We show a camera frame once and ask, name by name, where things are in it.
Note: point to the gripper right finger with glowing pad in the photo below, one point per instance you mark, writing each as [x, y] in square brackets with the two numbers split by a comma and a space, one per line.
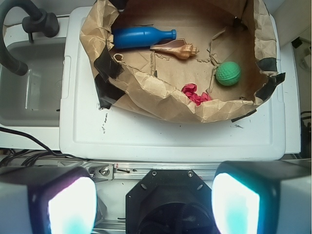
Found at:
[263, 197]

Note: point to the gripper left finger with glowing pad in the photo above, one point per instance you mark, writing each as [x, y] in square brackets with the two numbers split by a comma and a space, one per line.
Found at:
[47, 200]

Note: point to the blue plastic bottle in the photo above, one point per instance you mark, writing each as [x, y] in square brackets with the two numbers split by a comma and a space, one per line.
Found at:
[136, 37]

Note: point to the grey sink basin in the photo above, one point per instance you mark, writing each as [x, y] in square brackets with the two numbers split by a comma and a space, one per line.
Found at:
[33, 100]

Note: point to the white plastic cooler lid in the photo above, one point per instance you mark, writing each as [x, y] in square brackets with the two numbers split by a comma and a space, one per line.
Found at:
[86, 130]

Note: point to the green dimpled foam ball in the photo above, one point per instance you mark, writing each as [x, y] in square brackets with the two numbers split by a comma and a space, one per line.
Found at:
[228, 73]

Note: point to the crumpled red paper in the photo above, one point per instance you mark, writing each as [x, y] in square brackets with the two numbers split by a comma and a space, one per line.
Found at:
[190, 90]

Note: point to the brown paper bag tray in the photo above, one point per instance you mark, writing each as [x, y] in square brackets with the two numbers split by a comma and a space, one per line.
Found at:
[150, 83]

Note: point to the tan conch seashell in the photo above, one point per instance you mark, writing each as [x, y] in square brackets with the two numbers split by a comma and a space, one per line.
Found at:
[178, 47]

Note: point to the black faucet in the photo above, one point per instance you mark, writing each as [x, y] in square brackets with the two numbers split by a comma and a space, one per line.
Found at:
[37, 20]

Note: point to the aluminium frame rail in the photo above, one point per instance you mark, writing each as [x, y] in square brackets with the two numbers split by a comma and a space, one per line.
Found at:
[110, 170]

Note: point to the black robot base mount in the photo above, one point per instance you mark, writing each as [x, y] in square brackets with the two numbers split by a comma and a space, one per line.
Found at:
[170, 202]

